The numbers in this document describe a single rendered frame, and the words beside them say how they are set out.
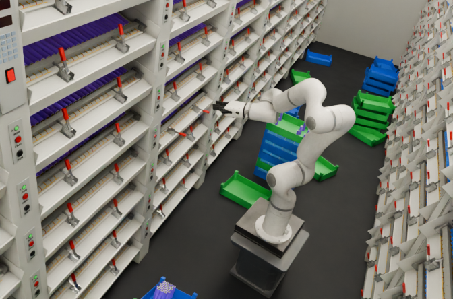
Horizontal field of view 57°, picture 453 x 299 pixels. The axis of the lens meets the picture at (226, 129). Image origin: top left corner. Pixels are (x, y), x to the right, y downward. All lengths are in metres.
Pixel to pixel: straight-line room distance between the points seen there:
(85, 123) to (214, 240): 1.34
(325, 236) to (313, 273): 0.32
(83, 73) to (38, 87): 0.15
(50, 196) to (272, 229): 1.11
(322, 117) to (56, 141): 0.93
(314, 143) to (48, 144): 1.01
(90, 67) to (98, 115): 0.20
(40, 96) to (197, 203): 1.71
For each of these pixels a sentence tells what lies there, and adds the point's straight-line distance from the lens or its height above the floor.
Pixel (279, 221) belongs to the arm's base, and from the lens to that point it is 2.07.
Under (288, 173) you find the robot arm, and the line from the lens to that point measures 1.88.
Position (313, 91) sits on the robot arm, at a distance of 1.71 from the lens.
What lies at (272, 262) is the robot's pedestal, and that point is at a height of 0.28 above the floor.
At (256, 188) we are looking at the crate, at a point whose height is 0.02.
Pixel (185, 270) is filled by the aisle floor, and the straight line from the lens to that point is 2.35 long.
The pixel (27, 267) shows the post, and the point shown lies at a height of 0.72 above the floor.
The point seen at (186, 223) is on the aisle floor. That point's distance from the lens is 2.57.
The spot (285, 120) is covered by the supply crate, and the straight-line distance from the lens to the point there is 2.94.
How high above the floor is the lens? 1.86
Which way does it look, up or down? 33 degrees down
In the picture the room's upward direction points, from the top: 11 degrees clockwise
